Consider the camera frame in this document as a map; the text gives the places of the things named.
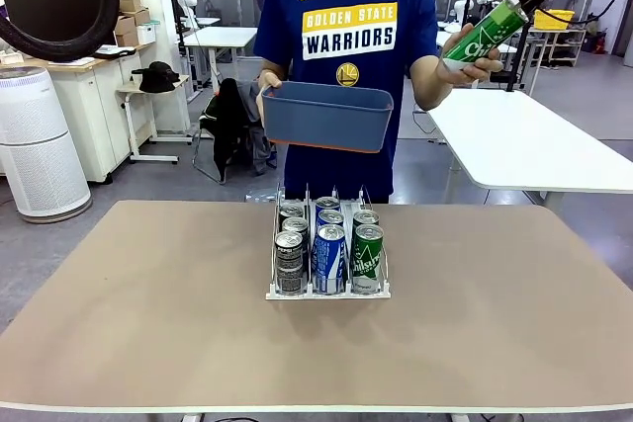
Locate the green Chilsung cider can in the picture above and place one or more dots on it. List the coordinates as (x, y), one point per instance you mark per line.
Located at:
(367, 264)
(482, 39)
(366, 217)

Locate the blue-grey plastic bin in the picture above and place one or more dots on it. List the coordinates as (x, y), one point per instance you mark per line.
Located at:
(326, 120)

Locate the person's left forearm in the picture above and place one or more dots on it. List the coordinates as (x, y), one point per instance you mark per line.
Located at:
(427, 91)

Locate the person's right forearm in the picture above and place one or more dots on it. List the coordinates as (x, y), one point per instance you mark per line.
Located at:
(271, 67)

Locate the person's left hand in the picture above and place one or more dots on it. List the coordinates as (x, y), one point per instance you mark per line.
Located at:
(465, 77)

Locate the person's right hand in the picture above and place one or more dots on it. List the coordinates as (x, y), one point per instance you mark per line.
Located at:
(264, 83)

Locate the yellow plastic crate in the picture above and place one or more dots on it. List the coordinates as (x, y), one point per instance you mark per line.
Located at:
(559, 20)

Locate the wooden shelf rack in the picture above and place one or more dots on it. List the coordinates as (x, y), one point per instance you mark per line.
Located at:
(559, 30)

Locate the brown cardboard box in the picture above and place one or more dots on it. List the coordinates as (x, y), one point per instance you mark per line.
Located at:
(129, 1)
(128, 39)
(124, 25)
(142, 17)

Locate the white background desk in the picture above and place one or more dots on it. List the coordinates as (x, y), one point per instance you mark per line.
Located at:
(222, 36)

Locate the small white box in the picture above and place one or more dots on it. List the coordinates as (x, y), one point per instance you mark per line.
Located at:
(147, 34)

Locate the red fire extinguisher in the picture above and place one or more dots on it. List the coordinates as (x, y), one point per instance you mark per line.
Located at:
(599, 42)

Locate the black hat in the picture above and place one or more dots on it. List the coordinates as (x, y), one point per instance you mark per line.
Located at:
(158, 78)

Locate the grey garment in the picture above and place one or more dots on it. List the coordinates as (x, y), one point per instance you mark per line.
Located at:
(249, 101)

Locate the black jacket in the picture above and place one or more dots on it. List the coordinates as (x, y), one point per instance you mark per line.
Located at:
(227, 110)

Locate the black computer monitor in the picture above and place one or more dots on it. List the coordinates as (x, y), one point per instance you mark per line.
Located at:
(49, 12)

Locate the white cabinet desk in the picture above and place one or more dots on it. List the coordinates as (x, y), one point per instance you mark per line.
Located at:
(99, 115)

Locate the large white table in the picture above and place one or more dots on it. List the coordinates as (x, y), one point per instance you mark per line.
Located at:
(519, 145)

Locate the small white side table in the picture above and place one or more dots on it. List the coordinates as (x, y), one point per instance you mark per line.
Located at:
(153, 158)

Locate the white cylindrical air purifier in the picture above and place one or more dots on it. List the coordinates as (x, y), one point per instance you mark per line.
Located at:
(34, 145)

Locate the clear plastic bag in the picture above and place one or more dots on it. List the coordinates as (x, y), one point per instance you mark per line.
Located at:
(259, 194)

